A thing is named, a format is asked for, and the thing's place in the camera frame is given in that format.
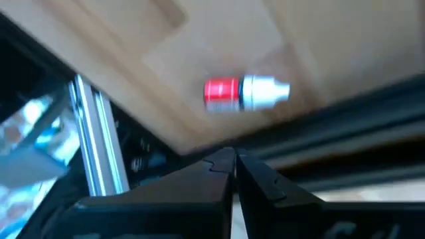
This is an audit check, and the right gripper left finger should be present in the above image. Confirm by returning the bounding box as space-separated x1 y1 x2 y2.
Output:
16 147 236 239

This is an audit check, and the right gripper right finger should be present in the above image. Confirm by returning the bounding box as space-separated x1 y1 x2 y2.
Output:
236 149 425 239

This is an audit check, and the small red-label colouring bottle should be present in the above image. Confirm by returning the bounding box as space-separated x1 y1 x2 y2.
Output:
203 74 292 113

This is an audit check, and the silver aluminium rail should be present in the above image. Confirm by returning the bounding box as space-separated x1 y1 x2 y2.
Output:
68 74 131 197

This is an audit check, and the black metal table frame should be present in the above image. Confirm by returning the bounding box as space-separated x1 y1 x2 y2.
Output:
0 13 425 200

